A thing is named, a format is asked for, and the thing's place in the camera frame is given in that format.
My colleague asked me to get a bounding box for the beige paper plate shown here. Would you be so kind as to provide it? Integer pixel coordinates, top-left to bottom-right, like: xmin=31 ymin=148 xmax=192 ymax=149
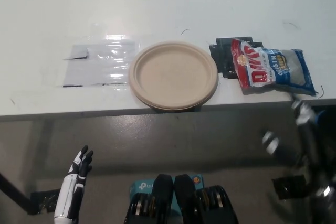
xmin=128 ymin=40 xmax=219 ymax=111

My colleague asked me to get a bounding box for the black table leg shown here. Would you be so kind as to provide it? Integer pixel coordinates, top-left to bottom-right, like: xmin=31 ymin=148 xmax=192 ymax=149
xmin=0 ymin=173 xmax=36 ymax=216
xmin=306 ymin=155 xmax=336 ymax=196

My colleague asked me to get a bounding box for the red blue sunflower seed bag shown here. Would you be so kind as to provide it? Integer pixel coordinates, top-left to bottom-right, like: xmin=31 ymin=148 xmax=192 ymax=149
xmin=230 ymin=37 xmax=318 ymax=97

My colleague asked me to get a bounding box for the black tape patch on table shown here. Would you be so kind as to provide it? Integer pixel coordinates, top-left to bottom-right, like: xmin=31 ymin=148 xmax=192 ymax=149
xmin=209 ymin=37 xmax=265 ymax=79

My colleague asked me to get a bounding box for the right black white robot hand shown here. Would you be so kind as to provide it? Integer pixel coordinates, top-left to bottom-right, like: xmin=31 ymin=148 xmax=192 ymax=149
xmin=262 ymin=98 xmax=336 ymax=204

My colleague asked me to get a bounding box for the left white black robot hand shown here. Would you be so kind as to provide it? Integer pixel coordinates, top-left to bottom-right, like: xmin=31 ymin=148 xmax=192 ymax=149
xmin=53 ymin=144 xmax=95 ymax=221

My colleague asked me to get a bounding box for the clear plastic sheet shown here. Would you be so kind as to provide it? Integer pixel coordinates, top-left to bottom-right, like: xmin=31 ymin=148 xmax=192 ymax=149
xmin=56 ymin=34 xmax=141 ymax=88

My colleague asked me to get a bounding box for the black and blue object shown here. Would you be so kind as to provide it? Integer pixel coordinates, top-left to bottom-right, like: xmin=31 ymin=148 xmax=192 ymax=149
xmin=312 ymin=105 xmax=336 ymax=130

